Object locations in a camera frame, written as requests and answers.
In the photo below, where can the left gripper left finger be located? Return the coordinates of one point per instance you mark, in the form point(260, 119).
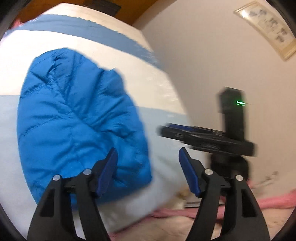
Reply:
point(54, 219)

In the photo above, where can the wooden wardrobe cabinets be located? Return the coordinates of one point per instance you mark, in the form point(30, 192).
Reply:
point(126, 11)

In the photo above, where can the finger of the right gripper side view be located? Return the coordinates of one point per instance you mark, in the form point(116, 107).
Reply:
point(175, 131)

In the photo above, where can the blue puffer jacket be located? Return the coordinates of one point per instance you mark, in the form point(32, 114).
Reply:
point(70, 114)

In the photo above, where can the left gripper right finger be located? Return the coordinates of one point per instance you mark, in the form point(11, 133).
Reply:
point(229, 197)

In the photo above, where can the blue and white bed sheet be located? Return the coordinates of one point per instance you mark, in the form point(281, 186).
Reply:
point(111, 45)

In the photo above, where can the framed wall picture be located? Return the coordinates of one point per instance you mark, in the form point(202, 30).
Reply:
point(270, 26)

